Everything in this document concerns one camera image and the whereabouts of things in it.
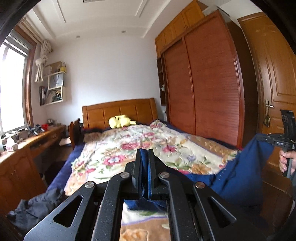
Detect navy blue suit jacket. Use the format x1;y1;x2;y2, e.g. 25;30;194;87
125;137;274;211

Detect black folded clothes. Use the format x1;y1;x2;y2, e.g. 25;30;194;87
6;188;67;235

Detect person's right hand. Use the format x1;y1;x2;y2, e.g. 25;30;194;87
279;150;296;175

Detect dark blue bed sheet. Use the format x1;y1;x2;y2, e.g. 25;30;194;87
45;143;85;192

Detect floral bed blanket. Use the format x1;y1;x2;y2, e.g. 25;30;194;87
64;120;238;240

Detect wooden room door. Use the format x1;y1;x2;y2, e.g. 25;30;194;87
237;11;296;186

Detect long wooden desk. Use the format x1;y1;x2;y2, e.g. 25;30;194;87
1;125;66;215

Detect wooden desk chair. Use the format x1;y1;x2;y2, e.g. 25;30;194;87
68;118;83;149

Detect yellow plush toy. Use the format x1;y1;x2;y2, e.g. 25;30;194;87
108;114;137;129

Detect red bowl on desk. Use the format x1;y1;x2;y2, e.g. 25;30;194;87
42;123;49;131

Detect wooden louvred wardrobe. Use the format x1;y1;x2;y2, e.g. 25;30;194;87
161;9;258;148

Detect wooden bed headboard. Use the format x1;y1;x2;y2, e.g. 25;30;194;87
82;98;158;129

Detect tied white curtain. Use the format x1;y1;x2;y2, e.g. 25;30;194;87
35;40;53;82

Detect white wall shelf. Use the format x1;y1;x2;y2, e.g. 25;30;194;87
39;61;66;106

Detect window with wooden frame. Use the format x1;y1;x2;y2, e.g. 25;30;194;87
1;26;37;135

